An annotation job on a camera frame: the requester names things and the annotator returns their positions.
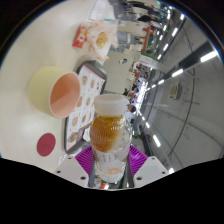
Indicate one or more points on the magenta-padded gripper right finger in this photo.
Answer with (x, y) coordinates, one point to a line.
(138, 160)

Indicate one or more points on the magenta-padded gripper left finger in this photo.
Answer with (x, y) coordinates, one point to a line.
(83, 160)

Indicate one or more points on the clear plastic drink bottle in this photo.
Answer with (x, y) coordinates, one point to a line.
(110, 133)

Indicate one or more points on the flat round red coaster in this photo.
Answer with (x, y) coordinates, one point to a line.
(46, 144)

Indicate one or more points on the dark tray with paper liner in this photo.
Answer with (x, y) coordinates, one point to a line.
(86, 96)

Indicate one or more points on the ceiling air conditioner unit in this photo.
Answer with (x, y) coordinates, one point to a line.
(175, 90)

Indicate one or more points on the yellow cup with pink inside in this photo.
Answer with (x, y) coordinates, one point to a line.
(40, 90)

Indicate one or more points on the beige chair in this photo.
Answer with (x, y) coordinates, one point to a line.
(116, 73)

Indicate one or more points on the small red sauce packet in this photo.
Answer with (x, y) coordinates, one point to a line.
(80, 36)

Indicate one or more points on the ceiling strip lights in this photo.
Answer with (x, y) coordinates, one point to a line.
(208, 56)

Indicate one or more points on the white printed card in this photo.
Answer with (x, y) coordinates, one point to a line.
(99, 10)

